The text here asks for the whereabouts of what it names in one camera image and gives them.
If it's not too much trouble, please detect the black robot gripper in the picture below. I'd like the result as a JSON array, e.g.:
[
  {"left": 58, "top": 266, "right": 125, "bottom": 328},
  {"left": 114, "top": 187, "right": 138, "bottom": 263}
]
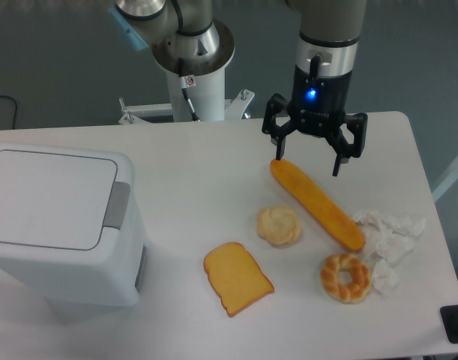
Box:
[{"left": 262, "top": 64, "right": 369, "bottom": 178}]

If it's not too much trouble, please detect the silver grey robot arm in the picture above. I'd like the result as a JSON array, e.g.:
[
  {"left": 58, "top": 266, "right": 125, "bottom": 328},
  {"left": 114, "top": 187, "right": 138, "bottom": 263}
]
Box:
[{"left": 109, "top": 1, "right": 368, "bottom": 165}]

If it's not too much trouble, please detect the white push-lid trash can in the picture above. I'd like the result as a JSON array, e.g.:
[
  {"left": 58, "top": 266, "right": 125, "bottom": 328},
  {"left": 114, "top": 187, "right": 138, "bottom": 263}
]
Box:
[{"left": 0, "top": 142, "right": 148, "bottom": 321}]

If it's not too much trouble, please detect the round pale bread roll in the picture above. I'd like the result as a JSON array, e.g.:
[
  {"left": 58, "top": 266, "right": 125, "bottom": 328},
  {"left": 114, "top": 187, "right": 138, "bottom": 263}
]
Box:
[{"left": 256, "top": 205, "right": 301, "bottom": 245}]

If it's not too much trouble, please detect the long orange baguette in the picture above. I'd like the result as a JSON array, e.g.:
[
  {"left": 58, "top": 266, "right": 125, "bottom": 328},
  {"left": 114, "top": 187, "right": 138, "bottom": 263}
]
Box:
[{"left": 270, "top": 159, "right": 365, "bottom": 251}]

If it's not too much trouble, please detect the crumpled white tissue paper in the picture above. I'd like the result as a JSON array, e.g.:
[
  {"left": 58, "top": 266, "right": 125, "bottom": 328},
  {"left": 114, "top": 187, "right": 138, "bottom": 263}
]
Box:
[{"left": 352, "top": 208, "right": 426, "bottom": 297}]

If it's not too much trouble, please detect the orange toast slice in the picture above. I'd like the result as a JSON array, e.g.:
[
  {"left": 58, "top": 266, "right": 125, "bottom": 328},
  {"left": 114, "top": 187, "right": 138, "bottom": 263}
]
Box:
[{"left": 203, "top": 242, "right": 274, "bottom": 317}]

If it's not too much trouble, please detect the black device at table edge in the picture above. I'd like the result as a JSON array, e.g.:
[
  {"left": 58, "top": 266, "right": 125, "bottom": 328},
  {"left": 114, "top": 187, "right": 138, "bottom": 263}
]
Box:
[{"left": 440, "top": 304, "right": 458, "bottom": 344}]

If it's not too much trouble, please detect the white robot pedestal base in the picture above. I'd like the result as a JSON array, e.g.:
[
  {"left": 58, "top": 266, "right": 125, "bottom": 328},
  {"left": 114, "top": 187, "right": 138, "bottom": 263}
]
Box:
[{"left": 119, "top": 68, "right": 255, "bottom": 125}]

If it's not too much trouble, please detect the braided ring bread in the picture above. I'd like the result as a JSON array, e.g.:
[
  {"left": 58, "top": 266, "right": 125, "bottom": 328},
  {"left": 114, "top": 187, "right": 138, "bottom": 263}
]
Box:
[{"left": 319, "top": 253, "right": 372, "bottom": 304}]

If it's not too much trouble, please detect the black floor cable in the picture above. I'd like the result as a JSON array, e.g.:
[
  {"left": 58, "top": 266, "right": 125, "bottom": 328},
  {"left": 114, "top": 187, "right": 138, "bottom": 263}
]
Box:
[{"left": 0, "top": 94, "right": 19, "bottom": 131}]

